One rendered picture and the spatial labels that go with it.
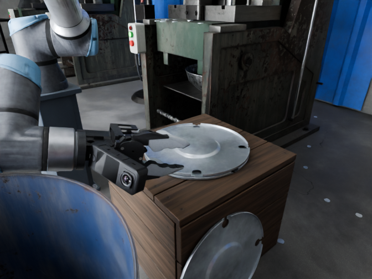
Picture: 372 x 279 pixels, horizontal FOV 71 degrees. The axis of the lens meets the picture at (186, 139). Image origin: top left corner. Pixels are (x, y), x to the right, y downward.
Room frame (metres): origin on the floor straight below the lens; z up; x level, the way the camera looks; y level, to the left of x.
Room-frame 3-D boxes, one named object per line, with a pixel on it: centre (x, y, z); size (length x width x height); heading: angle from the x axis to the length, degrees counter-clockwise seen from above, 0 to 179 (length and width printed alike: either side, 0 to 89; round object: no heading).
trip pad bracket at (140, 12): (1.48, 0.21, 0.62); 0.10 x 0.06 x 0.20; 38
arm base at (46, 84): (0.91, 0.50, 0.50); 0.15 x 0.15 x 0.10
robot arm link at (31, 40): (0.91, 0.49, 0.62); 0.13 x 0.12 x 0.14; 99
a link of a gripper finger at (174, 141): (0.47, 0.04, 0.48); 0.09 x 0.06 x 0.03; 113
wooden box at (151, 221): (0.64, -0.03, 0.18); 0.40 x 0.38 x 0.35; 128
